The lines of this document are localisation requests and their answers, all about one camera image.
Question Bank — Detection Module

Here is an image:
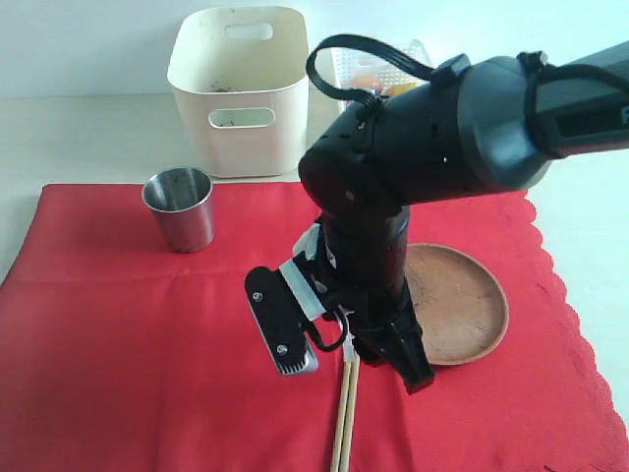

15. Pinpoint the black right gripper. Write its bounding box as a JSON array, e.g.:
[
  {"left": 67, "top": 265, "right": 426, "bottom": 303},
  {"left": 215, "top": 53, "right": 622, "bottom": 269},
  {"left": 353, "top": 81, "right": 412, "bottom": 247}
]
[{"left": 318, "top": 206, "right": 435, "bottom": 393}]

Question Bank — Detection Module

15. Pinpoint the brown wooden plate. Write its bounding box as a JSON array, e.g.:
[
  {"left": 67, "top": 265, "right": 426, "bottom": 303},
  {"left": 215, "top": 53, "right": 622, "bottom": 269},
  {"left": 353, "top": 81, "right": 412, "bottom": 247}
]
[{"left": 405, "top": 243, "right": 509, "bottom": 366}]

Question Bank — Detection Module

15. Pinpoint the yellow cheese wedge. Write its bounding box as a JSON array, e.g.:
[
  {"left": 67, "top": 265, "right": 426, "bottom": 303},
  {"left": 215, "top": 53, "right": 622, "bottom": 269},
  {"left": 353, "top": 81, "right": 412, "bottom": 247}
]
[{"left": 384, "top": 83, "right": 418, "bottom": 96}]

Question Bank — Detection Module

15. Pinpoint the brown egg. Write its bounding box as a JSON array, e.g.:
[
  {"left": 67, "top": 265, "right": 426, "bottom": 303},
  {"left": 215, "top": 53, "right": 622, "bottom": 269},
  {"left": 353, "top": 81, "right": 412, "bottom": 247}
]
[{"left": 349, "top": 74, "right": 382, "bottom": 93}]

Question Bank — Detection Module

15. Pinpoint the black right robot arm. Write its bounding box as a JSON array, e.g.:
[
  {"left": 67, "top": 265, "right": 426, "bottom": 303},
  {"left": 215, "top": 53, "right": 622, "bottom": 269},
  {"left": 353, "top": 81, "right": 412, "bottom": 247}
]
[{"left": 299, "top": 34, "right": 628, "bottom": 384}]

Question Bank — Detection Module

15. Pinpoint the stainless steel cup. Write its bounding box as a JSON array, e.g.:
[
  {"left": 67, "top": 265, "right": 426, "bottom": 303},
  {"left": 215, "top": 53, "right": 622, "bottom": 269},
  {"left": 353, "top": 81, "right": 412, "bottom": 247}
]
[{"left": 142, "top": 166, "right": 214, "bottom": 253}]

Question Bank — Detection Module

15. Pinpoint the red tablecloth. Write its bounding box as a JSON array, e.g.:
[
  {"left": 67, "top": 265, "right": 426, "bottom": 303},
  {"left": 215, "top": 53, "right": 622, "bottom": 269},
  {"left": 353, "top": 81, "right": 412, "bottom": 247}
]
[{"left": 1, "top": 183, "right": 628, "bottom": 471}]

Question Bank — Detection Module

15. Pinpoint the white lattice plastic basket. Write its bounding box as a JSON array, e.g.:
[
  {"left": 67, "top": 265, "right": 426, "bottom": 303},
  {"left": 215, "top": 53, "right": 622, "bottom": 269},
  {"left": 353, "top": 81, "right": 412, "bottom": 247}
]
[{"left": 331, "top": 48, "right": 425, "bottom": 96}]

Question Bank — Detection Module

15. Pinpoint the cream plastic bin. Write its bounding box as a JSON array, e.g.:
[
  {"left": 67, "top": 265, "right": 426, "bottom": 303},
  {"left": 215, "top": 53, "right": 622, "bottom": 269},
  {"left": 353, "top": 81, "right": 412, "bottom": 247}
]
[{"left": 167, "top": 6, "right": 309, "bottom": 178}]

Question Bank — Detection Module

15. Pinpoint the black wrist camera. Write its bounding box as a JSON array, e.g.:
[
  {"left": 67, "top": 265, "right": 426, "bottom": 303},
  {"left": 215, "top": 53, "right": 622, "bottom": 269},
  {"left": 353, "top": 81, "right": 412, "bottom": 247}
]
[{"left": 245, "top": 223, "right": 349, "bottom": 376}]

